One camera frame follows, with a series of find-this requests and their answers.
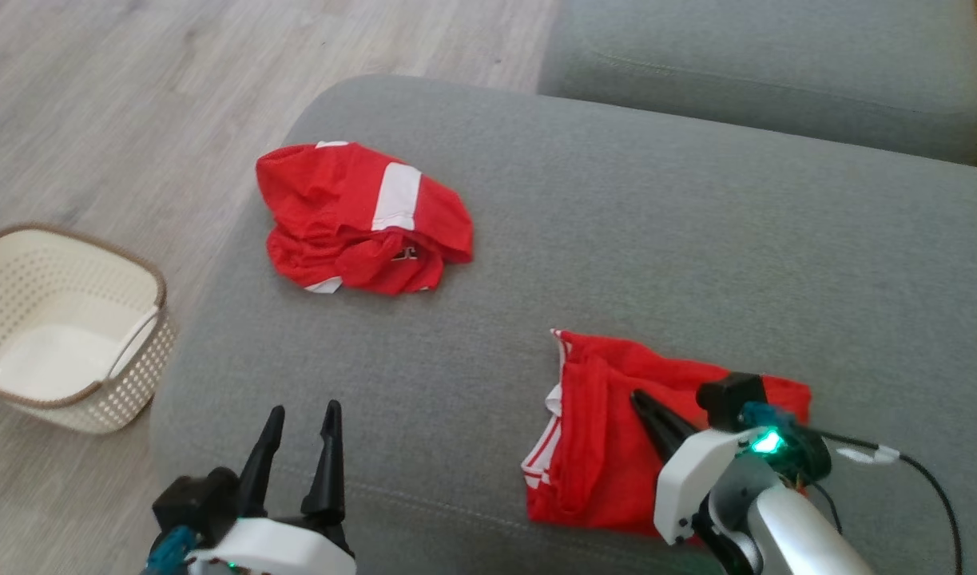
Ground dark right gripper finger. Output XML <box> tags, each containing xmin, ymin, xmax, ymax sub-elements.
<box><xmin>629</xmin><ymin>389</ymin><xmax>698</xmax><ymax>466</ymax></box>

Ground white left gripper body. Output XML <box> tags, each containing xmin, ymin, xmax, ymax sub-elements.
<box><xmin>185</xmin><ymin>516</ymin><xmax>358</xmax><ymax>575</ymax></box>

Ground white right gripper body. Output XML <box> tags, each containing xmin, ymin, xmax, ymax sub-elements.
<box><xmin>653</xmin><ymin>426</ymin><xmax>767</xmax><ymax>546</ymax></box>

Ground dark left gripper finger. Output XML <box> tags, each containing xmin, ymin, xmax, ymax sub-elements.
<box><xmin>235</xmin><ymin>405</ymin><xmax>286</xmax><ymax>518</ymax></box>
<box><xmin>300</xmin><ymin>400</ymin><xmax>351</xmax><ymax>552</ymax></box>

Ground red Bulls jersey white trim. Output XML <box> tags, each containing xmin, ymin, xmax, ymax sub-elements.
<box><xmin>521</xmin><ymin>328</ymin><xmax>813</xmax><ymax>537</ymax></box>

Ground red shorts white stripes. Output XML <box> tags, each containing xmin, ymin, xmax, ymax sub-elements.
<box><xmin>255</xmin><ymin>141</ymin><xmax>475</xmax><ymax>297</ymax></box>

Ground large grey sofa seat cushion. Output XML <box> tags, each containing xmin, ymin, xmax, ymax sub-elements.
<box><xmin>148</xmin><ymin>73</ymin><xmax>977</xmax><ymax>575</ymax></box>

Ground cream perforated laundry basket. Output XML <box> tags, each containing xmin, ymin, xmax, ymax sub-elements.
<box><xmin>0</xmin><ymin>223</ymin><xmax>178</xmax><ymax>435</ymax></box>

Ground left arm cable teal plug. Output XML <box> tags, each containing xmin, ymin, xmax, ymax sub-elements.
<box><xmin>143</xmin><ymin>525</ymin><xmax>198</xmax><ymax>575</ymax></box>

